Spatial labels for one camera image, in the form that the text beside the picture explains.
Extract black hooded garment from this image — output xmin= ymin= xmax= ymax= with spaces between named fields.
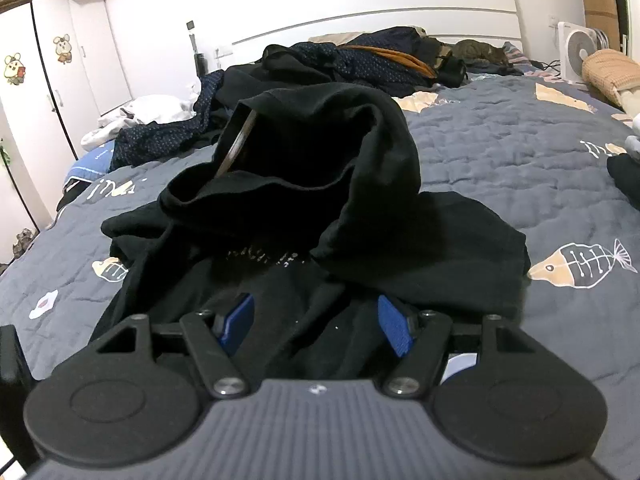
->
xmin=94 ymin=84 xmax=529 ymax=384

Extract white clothes heap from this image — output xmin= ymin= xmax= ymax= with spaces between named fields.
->
xmin=80 ymin=100 xmax=195 ymax=152

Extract dark clothes pile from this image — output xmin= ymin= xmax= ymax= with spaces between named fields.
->
xmin=110 ymin=26 xmax=466 ymax=170

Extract blue pillow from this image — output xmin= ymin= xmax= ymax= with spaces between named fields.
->
xmin=64 ymin=140 xmax=115 ymax=184

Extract grey fish pattern quilt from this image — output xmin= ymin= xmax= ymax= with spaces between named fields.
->
xmin=1 ymin=77 xmax=639 ymax=479

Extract black garment at right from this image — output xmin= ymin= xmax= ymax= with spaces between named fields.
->
xmin=606 ymin=154 xmax=640 ymax=203

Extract olive green garment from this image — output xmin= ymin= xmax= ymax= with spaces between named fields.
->
xmin=451 ymin=39 xmax=510 ymax=66

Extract white wardrobe with stickers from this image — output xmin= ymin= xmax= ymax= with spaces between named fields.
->
xmin=1 ymin=0 xmax=131 ymax=263

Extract tan checked pillow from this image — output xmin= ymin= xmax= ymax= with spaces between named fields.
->
xmin=582 ymin=49 xmax=640 ymax=106

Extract white bed headboard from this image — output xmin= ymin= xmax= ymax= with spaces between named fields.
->
xmin=227 ymin=0 xmax=523 ymax=65

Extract white box fan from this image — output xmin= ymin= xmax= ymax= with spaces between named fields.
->
xmin=556 ymin=21 xmax=608 ymax=84

